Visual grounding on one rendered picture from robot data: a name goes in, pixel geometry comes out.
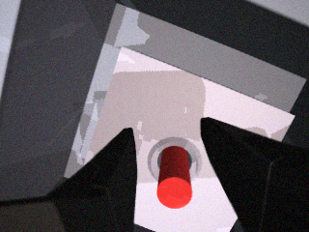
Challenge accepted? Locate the white flat plate with hole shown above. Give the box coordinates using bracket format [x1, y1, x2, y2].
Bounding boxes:
[83, 47, 295, 232]

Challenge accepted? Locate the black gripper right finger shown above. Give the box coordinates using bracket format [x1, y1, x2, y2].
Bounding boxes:
[200, 117, 309, 232]

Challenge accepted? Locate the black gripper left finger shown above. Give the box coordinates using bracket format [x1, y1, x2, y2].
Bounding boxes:
[0, 128, 137, 232]

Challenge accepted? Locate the red peg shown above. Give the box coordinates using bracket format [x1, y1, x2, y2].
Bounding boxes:
[156, 146, 193, 209]

